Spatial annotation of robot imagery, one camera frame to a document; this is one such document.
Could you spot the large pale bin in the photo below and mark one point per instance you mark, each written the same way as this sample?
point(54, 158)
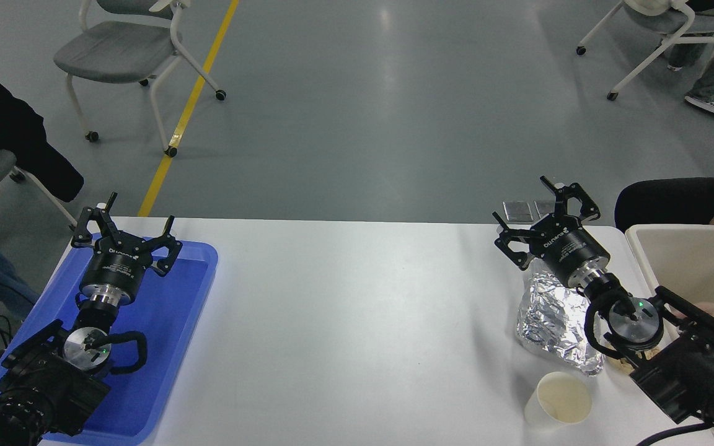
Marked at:
point(691, 260)

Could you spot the metal floor plate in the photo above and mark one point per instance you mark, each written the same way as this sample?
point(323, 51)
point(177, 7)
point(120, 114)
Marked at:
point(517, 210)
point(544, 208)

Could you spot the crumpled silver foil tray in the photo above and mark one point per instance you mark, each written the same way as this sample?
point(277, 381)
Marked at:
point(549, 316)

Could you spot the blue plastic tray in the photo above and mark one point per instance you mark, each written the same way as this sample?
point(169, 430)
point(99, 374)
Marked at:
point(165, 322)

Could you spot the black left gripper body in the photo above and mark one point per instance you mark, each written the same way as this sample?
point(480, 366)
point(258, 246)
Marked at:
point(115, 266)

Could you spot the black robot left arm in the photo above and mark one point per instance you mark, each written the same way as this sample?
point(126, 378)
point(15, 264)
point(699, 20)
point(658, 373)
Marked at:
point(41, 384)

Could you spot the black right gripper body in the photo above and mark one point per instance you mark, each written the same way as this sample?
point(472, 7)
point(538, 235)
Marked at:
point(571, 251)

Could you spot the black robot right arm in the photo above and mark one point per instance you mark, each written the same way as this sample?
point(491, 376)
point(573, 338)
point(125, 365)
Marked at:
point(691, 365)

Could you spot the crumpled tan paper ball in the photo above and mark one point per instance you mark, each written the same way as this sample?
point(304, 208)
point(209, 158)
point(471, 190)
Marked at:
point(618, 363)

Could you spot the white paper cup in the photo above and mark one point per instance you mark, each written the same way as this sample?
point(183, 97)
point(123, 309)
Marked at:
point(564, 399)

